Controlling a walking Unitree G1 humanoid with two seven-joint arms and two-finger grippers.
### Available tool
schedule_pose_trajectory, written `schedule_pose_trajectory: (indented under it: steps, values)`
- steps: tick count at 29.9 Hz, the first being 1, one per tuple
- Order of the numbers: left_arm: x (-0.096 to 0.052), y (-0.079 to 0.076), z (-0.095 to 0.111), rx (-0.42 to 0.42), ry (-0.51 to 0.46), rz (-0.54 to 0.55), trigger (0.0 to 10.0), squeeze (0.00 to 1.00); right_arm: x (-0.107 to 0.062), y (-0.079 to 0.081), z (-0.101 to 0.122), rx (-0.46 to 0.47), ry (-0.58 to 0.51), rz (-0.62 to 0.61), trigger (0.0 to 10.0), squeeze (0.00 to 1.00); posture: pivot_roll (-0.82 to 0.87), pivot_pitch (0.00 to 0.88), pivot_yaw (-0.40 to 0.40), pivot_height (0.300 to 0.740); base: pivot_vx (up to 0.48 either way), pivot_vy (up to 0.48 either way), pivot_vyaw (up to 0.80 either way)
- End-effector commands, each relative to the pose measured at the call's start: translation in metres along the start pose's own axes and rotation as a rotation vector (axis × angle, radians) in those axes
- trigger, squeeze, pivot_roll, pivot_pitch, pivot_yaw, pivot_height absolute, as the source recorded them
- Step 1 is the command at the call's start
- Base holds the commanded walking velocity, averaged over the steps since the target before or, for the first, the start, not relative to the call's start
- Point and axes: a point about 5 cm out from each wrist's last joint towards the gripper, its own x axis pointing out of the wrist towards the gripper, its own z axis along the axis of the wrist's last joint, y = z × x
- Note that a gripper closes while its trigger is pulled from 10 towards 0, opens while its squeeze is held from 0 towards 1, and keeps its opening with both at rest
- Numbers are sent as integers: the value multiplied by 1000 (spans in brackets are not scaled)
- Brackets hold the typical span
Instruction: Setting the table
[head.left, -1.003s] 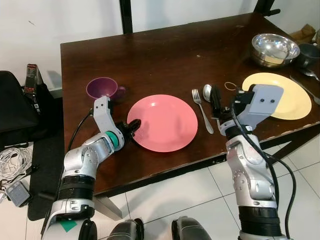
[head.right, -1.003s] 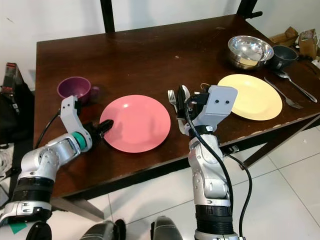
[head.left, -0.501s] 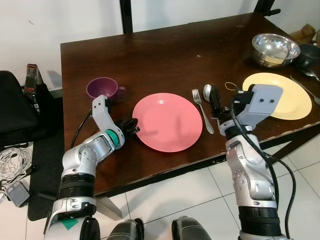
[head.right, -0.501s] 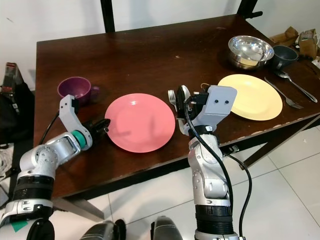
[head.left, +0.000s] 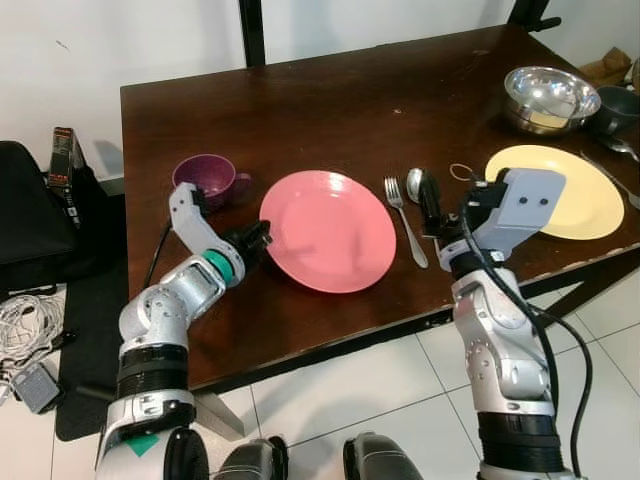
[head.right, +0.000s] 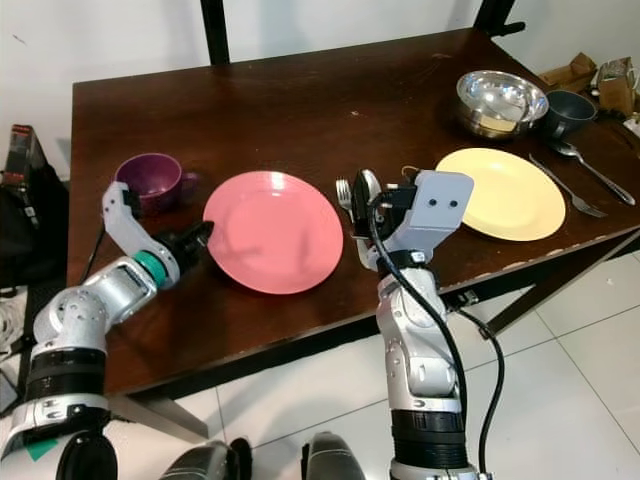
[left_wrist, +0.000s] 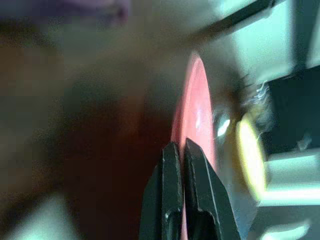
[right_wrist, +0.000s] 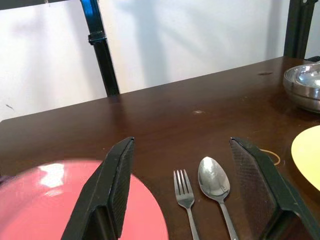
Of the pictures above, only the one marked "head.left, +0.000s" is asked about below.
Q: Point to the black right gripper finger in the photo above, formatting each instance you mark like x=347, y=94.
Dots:
x=444, y=215
x=427, y=200

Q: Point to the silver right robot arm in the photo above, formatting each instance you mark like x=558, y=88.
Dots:
x=496, y=342

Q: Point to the silver spoon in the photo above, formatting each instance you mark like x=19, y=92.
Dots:
x=620, y=148
x=414, y=184

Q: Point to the silver fork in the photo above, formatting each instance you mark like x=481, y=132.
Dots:
x=610, y=178
x=403, y=220

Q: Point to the thin rubber band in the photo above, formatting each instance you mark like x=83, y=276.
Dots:
x=453, y=168

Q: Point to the pink plate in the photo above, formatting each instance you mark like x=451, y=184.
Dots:
x=327, y=232

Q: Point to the purple mug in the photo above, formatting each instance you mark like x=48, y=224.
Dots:
x=205, y=177

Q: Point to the yellow plate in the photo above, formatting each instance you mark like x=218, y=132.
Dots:
x=582, y=195

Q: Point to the dark wooden table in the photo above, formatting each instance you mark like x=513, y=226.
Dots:
x=350, y=110

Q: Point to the stainless steel bowl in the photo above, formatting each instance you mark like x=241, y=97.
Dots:
x=548, y=96

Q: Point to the dark teal mug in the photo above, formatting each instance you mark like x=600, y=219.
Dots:
x=618, y=108

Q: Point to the brown cardboard box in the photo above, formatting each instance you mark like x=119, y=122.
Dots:
x=605, y=68

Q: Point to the red and black box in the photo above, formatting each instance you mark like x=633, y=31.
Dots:
x=64, y=165

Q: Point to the black bag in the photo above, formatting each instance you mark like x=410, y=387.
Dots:
x=35, y=210

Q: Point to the grey left robot leg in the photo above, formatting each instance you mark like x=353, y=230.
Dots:
x=250, y=462

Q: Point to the grey robot leg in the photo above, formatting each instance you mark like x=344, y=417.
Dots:
x=378, y=460
x=250, y=462

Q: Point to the grey power adapter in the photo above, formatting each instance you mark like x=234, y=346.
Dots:
x=36, y=386

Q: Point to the grey right robot leg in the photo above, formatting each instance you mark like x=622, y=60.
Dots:
x=378, y=460

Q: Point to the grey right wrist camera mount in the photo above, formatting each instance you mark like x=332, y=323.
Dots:
x=528, y=207

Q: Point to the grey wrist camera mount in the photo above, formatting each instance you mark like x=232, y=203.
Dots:
x=528, y=207
x=187, y=212

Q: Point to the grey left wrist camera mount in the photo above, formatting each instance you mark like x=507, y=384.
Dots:
x=187, y=212

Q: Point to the black slanted post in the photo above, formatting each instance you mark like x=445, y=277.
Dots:
x=528, y=12

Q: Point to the black upright post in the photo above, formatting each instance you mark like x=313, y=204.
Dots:
x=251, y=30

